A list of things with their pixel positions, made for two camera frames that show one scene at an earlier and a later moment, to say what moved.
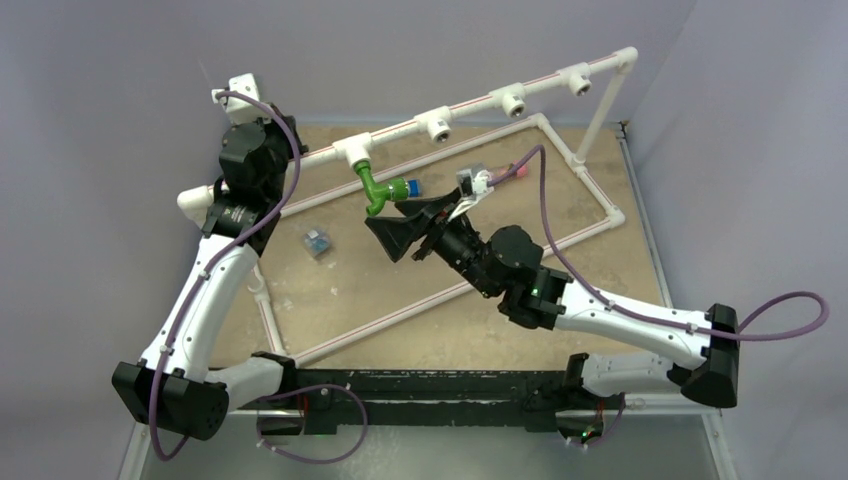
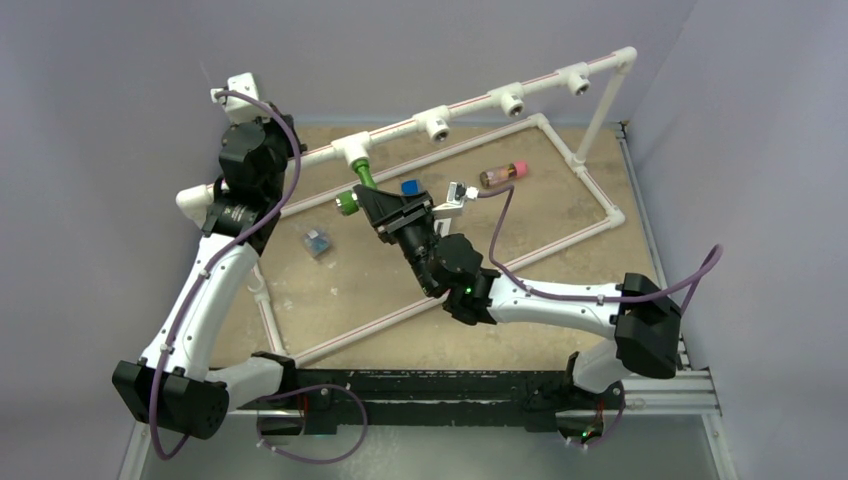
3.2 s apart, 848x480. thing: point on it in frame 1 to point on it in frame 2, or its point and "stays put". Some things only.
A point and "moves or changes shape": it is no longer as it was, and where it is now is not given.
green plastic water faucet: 395,190 moves or changes shape
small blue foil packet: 316,243 stays put
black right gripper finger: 398,234 to 378,204
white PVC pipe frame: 200,202 stays put
